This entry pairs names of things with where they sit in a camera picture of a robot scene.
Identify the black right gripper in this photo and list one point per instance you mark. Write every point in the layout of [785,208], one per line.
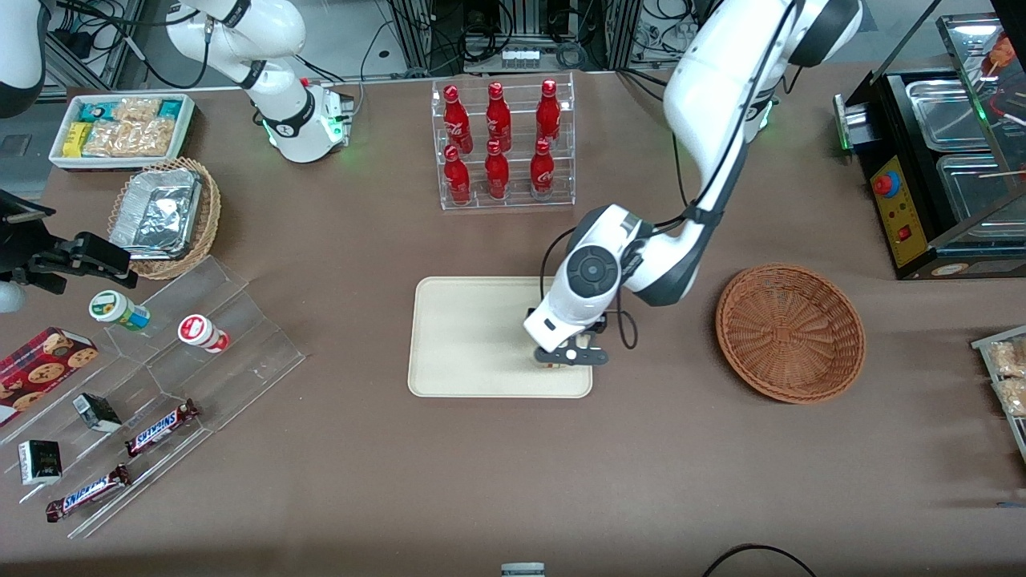
[32,255]

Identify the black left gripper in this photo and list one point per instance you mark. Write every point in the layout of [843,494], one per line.
[599,327]

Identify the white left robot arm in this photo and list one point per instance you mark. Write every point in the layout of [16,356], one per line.
[721,80]

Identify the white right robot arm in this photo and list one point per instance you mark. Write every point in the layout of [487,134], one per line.
[272,36]

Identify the light wicker basket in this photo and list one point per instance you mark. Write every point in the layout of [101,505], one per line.
[207,216]

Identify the cream plastic tray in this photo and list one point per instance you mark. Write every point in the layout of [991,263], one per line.
[465,336]

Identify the brown round wicker basket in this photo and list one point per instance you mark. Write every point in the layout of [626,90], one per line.
[789,332]

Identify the grey tray with snacks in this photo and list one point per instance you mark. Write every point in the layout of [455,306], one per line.
[982,346]

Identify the green lidded yogurt cup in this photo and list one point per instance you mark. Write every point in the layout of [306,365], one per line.
[116,310]

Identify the stacked foil containers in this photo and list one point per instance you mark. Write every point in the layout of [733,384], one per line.
[156,212]

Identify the red lidded yogurt cup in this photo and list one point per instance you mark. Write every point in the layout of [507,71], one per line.
[200,332]

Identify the red plaid cookie box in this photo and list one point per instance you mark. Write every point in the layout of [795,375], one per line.
[40,369]

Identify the clear bag of crackers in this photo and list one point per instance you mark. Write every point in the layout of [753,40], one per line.
[136,109]
[128,138]

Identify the yellow snack pack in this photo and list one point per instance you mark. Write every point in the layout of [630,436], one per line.
[76,140]

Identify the clear acrylic tiered stand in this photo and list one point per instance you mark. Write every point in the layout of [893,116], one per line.
[232,361]

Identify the white plastic bin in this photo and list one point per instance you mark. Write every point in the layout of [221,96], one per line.
[186,128]

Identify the teal snack pack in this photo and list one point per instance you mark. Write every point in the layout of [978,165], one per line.
[92,110]
[171,108]

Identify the clear acrylic bottle rack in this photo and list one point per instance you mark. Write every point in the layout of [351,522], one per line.
[513,204]

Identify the Snickers chocolate bar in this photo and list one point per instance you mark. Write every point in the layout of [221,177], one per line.
[86,493]
[160,427]

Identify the red cola bottle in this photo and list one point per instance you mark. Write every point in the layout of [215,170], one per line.
[456,120]
[543,171]
[498,120]
[456,178]
[548,114]
[497,174]

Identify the small black white box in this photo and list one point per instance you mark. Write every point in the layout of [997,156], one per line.
[40,462]

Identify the grey white device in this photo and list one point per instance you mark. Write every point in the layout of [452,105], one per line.
[523,570]

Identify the white power strip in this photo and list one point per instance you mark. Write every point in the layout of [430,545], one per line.
[521,58]

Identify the red emergency stop button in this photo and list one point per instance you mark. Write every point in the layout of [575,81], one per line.
[886,184]

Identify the black food warmer machine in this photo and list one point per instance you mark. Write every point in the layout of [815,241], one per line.
[914,248]

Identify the steel food pan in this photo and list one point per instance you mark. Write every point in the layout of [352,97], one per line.
[946,112]
[974,192]

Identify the clear bag of snacks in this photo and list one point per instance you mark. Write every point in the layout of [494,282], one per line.
[1008,358]
[1013,397]

